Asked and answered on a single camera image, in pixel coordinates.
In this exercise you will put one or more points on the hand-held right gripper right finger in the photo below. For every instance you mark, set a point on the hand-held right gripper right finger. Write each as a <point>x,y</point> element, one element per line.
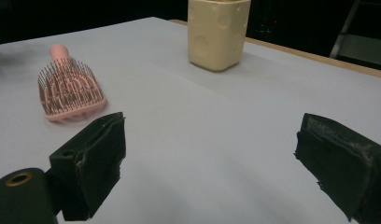
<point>344,168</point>

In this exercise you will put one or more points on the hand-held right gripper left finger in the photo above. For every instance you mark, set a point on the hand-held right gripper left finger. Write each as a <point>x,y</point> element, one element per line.
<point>92,161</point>

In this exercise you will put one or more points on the pink hairbrush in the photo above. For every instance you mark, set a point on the pink hairbrush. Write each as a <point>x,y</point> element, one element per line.
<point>70,90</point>

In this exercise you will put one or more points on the cream square cup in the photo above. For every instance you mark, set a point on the cream square cup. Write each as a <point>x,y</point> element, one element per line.
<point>216,37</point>

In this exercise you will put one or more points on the white table mat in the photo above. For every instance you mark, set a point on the white table mat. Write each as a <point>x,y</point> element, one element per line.
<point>210,124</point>

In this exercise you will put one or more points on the grey metal stand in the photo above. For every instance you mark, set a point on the grey metal stand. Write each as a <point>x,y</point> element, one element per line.
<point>363,45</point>

